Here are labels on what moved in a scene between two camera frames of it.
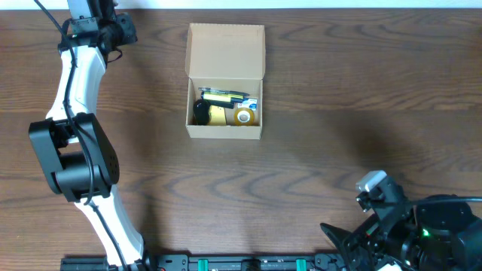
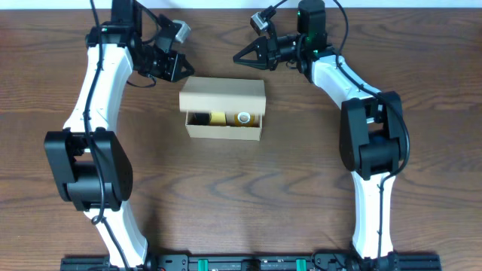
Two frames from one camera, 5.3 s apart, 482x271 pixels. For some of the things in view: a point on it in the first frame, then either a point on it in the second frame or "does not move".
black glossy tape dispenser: x=201 y=108 does not move
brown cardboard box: x=227 y=57 to x=212 y=94
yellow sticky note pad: x=218 y=116 does not move
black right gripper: x=356 y=241 to x=272 y=53
